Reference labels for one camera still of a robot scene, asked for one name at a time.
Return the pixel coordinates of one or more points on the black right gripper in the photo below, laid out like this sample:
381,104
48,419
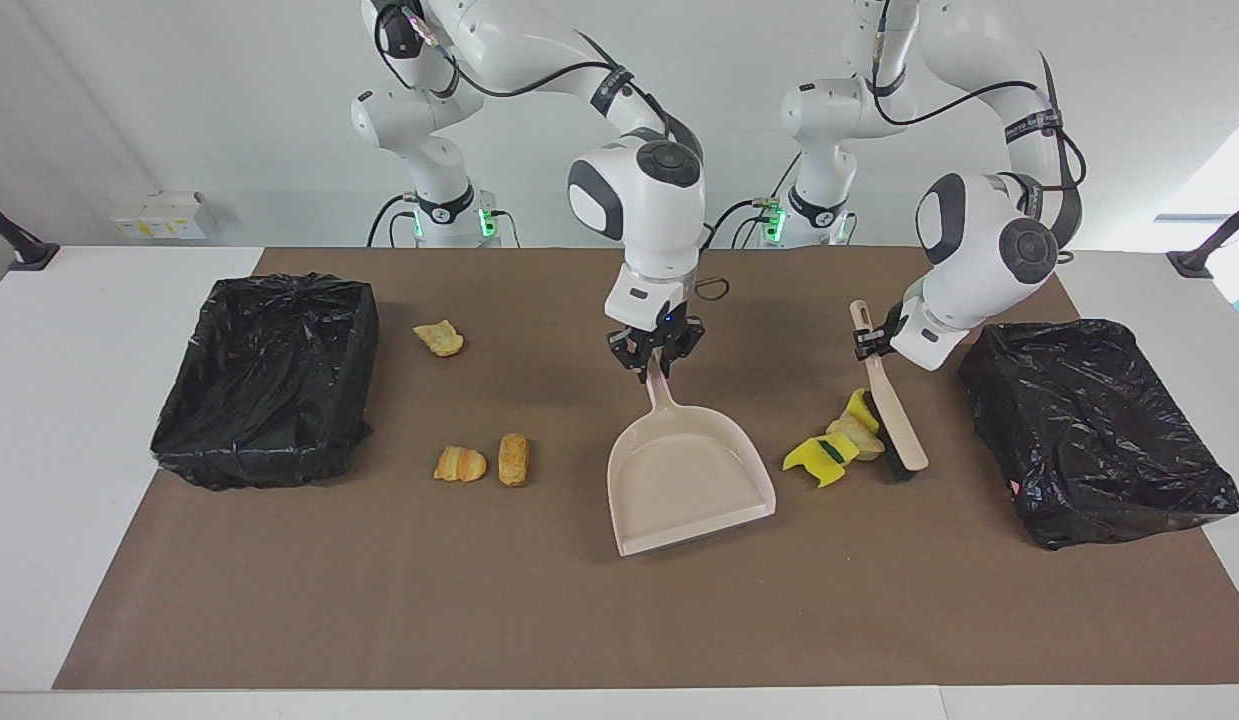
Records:
659,340

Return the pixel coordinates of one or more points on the beige plastic dustpan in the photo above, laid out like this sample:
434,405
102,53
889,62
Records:
679,480

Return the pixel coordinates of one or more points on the pale yellow chip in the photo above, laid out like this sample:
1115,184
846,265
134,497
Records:
441,340

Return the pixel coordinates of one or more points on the white cardboard box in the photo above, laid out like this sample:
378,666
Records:
164,215

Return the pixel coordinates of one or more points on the brown table mat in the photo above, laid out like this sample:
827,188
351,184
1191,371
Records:
579,620

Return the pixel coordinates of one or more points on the brown bread roll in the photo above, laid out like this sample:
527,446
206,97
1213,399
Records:
514,460

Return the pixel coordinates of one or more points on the yellow sponge slice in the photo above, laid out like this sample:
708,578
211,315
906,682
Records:
851,455

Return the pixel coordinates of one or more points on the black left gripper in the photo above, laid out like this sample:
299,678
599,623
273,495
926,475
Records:
894,330

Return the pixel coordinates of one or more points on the large yellow green-backed sponge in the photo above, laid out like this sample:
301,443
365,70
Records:
807,458

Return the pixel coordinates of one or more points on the black bag-lined bin pink tag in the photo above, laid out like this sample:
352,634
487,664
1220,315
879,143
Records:
1099,440

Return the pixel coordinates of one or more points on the black bag-lined trash bin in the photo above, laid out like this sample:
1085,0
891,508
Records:
259,400

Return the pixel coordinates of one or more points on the tan sponge chunk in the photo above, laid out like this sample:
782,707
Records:
854,430

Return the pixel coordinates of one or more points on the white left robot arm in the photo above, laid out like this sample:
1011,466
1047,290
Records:
979,260

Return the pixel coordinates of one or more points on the orange striped croissant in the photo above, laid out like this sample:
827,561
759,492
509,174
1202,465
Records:
459,465

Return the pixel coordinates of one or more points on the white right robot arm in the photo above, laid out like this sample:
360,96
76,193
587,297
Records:
639,200

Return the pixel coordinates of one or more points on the beige hand brush black bristles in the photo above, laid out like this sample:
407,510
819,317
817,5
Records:
894,410

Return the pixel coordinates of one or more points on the small yellow sponge wedge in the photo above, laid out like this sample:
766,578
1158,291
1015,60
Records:
859,403

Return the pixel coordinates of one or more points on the black camera stand clamp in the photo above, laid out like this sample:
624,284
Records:
1194,262
29,250

